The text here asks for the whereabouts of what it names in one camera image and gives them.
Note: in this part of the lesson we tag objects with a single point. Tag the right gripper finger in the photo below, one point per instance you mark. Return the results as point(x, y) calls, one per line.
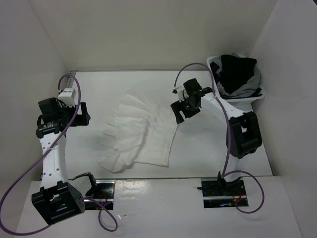
point(180, 115)
point(177, 106)

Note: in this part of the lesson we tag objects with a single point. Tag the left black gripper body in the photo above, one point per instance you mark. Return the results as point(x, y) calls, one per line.
point(67, 112)

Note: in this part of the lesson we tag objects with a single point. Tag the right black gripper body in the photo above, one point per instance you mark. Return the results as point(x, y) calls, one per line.
point(189, 110)

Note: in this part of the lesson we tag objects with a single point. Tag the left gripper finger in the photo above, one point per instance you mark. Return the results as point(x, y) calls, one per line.
point(82, 120)
point(82, 109)

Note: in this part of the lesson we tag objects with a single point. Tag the white pleated skirt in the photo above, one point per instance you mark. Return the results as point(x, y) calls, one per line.
point(140, 131)

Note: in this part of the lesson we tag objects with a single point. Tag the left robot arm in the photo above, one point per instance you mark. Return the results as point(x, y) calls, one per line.
point(57, 199)

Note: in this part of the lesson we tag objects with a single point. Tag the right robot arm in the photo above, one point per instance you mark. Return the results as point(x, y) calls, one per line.
point(243, 136)

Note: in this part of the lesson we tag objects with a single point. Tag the white plastic basket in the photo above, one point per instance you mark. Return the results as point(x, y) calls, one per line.
point(243, 95)

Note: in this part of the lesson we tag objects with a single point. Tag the black skirt in basket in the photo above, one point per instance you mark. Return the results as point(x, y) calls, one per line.
point(235, 72)

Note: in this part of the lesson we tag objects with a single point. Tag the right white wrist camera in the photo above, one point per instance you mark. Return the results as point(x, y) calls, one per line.
point(181, 93)

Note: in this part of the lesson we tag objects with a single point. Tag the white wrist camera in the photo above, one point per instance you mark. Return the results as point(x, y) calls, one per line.
point(67, 96)
point(181, 93)

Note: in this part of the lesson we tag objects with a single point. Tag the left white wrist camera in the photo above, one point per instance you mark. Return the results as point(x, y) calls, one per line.
point(67, 96)

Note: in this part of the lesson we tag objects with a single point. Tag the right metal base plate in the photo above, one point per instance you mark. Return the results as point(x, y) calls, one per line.
point(216, 197)

